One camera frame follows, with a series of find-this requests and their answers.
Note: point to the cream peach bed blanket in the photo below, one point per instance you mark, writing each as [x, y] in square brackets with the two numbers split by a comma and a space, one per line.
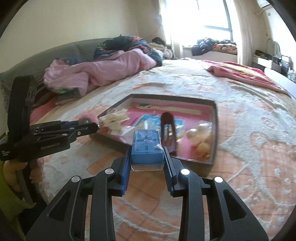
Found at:
[256, 148]

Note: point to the pink quilt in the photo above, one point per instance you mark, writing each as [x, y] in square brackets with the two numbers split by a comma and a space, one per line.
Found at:
[84, 77]

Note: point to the brown oval hair clip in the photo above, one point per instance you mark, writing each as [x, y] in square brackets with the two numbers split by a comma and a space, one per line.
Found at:
[168, 133]

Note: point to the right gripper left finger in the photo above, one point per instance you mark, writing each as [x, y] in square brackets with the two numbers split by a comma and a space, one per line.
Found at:
[64, 217]

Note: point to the grey padded headboard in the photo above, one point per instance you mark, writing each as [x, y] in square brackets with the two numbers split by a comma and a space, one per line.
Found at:
[36, 64]

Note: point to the cream hair claw clip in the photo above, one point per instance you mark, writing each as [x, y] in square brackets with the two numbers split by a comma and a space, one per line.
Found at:
[113, 120]

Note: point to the pink speckled bow scrunchie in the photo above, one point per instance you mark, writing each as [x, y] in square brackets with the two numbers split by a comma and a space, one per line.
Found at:
[113, 132]

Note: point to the white bed footboard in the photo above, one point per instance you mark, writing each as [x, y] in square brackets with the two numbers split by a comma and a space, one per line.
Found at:
[281, 80]

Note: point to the yellow item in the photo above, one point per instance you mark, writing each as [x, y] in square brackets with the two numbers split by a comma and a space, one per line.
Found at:
[202, 145]

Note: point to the white air conditioner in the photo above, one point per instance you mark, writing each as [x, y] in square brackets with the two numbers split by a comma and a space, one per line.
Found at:
[263, 3]

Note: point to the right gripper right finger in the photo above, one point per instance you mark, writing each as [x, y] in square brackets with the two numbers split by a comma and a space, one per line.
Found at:
[229, 217]

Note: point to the dark shallow box tray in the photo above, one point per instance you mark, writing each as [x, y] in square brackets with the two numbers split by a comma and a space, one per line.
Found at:
[107, 139]

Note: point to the dark clothes on sill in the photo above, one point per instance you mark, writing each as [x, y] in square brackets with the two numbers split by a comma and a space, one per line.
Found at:
[206, 45]

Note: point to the person's left hand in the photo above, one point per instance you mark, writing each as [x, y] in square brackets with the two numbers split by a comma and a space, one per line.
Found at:
[36, 174]

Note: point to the dark floral duvet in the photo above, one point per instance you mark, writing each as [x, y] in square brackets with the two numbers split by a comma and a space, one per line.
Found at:
[121, 43]

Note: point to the small blue jewelry box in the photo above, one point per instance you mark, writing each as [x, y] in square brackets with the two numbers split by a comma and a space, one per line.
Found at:
[147, 154]

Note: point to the pink pompom hair clip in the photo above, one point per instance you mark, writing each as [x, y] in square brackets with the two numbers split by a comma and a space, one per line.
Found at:
[87, 118]

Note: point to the white curtain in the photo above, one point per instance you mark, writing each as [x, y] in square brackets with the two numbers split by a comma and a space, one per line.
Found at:
[244, 13]

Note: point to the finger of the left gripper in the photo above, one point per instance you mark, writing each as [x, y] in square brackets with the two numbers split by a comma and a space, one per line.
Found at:
[76, 132]

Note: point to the window with teal frame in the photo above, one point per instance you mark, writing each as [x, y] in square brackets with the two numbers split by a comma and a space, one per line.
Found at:
[186, 22]

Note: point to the pink children's book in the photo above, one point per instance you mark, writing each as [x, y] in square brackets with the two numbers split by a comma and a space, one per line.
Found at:
[192, 123]

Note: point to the red pink patterned blanket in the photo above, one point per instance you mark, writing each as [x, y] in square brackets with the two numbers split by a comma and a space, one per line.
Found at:
[242, 73]

